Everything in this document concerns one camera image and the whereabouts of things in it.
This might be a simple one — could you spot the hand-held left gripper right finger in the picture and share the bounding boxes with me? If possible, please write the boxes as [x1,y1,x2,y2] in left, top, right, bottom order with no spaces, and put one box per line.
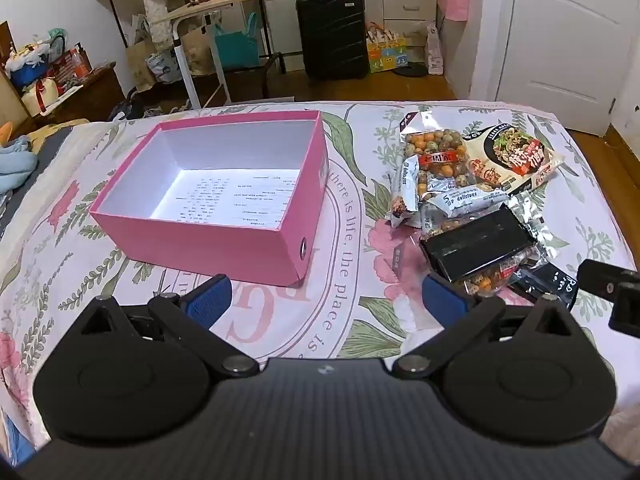
[392,274,588,378]

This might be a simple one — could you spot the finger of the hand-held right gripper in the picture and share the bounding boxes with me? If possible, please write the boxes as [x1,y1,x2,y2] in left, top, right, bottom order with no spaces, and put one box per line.
[577,259,640,306]

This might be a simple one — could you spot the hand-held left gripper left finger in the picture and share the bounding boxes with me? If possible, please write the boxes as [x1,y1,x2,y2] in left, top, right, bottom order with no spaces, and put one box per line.
[65,274,261,377]

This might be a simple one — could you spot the black cracker packet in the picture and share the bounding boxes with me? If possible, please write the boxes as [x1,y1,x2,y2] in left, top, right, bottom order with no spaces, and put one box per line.
[512,262,581,311]

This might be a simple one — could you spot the pink cardboard box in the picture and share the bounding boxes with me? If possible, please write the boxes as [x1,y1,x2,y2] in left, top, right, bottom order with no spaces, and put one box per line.
[89,110,331,288]

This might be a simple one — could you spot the glossy black snack packet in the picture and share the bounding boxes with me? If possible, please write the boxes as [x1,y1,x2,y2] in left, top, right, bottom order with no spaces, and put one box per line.
[419,207,536,283]

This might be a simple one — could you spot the white snack bar with picture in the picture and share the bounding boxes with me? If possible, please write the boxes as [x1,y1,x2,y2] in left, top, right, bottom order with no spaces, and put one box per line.
[387,155,426,228]

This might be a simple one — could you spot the beige noodle packet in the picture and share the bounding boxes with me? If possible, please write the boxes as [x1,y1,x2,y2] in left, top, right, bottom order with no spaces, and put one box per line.
[467,122,566,196]

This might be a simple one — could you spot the floral bedsheet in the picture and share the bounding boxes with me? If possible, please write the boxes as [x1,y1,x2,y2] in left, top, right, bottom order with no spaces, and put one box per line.
[0,100,640,466]

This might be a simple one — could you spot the dark shoes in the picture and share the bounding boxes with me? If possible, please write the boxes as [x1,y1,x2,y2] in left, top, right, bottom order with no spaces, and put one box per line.
[107,97,146,121]

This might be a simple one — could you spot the yellow cloth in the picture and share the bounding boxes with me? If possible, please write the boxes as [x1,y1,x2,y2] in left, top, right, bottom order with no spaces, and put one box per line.
[27,120,88,153]

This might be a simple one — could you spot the wooden nightstand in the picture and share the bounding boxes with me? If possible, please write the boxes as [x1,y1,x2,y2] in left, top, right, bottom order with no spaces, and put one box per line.
[37,62,126,126]

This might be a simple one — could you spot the light blue cloth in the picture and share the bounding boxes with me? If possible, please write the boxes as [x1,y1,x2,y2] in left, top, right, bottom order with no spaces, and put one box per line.
[0,137,38,193]

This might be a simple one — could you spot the patterned plastic bag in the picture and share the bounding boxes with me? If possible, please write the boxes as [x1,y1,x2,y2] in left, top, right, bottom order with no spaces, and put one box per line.
[145,50,181,85]

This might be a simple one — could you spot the white door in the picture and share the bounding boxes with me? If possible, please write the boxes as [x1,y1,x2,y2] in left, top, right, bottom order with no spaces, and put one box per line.
[492,0,633,136]

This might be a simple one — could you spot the brown paper bag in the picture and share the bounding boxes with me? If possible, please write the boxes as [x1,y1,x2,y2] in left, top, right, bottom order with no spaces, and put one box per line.
[125,40,158,92]
[180,25,216,76]

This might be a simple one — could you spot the yellow gift bag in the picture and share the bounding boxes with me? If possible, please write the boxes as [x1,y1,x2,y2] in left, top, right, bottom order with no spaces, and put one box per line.
[366,22,408,75]

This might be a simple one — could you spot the white plastic bag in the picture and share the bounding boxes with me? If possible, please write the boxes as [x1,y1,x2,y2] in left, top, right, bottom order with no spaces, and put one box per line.
[425,21,446,76]

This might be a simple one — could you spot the teal bag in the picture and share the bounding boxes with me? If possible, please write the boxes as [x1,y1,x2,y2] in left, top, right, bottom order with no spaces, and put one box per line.
[212,12,261,71]

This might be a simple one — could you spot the cream bag with red ribbon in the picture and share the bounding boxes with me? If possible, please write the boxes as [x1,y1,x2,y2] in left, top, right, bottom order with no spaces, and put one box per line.
[21,79,66,117]

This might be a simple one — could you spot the red box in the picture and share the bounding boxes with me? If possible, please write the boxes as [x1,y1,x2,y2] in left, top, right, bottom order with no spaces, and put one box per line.
[52,49,93,83]

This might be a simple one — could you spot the black suitcase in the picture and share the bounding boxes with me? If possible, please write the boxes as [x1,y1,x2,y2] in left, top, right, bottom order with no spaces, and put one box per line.
[295,0,370,81]

